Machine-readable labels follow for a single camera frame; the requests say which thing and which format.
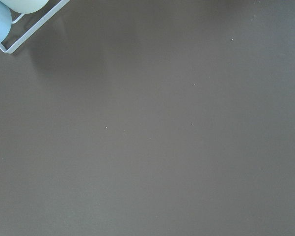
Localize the white cup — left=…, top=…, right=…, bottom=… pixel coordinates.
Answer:
left=0, top=0, right=49, bottom=14

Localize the white wire cup rack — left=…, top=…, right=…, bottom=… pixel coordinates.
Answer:
left=0, top=0, right=70, bottom=54

